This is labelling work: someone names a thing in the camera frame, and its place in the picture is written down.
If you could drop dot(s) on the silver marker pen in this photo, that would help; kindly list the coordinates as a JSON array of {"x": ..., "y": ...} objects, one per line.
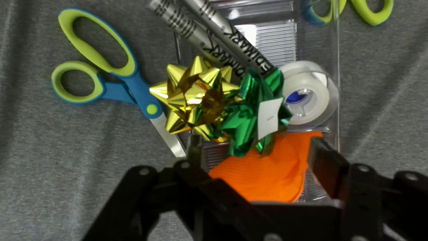
[
  {"x": 195, "y": 34},
  {"x": 231, "y": 37}
]

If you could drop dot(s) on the grey table cloth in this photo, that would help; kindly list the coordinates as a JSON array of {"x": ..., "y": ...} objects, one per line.
[{"x": 60, "y": 163}]

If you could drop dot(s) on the gold gift bow in tray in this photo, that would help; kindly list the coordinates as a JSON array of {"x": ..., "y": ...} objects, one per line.
[{"x": 197, "y": 97}]

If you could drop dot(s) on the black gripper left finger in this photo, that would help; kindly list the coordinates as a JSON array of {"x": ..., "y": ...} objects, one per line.
[{"x": 209, "y": 208}]

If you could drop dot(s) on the orange tissue in small tray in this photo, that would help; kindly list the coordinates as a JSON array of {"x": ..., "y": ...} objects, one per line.
[{"x": 279, "y": 177}]

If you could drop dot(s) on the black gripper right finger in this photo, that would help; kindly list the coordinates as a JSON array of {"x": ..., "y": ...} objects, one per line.
[{"x": 373, "y": 202}]

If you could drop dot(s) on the green gift bow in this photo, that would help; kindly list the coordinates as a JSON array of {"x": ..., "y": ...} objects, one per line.
[{"x": 258, "y": 116}]

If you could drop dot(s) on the green blue scissors near tray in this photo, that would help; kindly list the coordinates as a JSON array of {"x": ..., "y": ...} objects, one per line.
[{"x": 115, "y": 84}]

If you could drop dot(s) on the clear tape roll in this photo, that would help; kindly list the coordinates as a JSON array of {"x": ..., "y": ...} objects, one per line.
[{"x": 310, "y": 94}]

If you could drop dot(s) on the clear plastic organizer tray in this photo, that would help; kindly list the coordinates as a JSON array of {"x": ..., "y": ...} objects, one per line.
[{"x": 283, "y": 109}]

